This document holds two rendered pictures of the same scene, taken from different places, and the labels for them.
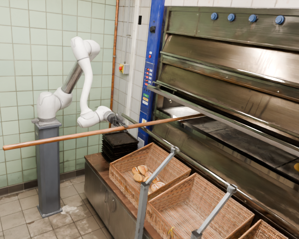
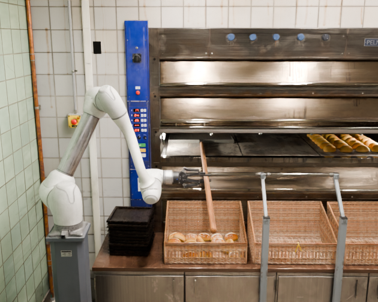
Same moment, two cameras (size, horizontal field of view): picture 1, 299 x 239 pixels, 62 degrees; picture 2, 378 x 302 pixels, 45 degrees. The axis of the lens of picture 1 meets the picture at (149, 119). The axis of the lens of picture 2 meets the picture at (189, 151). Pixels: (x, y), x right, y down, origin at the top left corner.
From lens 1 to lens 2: 2.37 m
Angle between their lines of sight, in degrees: 49
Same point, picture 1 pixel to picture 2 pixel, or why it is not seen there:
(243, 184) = (302, 182)
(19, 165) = not seen: outside the picture
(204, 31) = (219, 53)
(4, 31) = not seen: outside the picture
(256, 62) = (288, 73)
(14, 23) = not seen: outside the picture
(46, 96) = (74, 187)
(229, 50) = (256, 67)
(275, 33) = (299, 47)
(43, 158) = (85, 289)
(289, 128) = (330, 118)
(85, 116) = (156, 186)
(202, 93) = (236, 115)
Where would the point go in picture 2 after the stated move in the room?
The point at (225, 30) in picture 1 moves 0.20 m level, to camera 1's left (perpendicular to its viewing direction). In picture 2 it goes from (246, 50) to (231, 50)
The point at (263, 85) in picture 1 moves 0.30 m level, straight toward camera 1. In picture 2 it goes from (299, 91) to (330, 96)
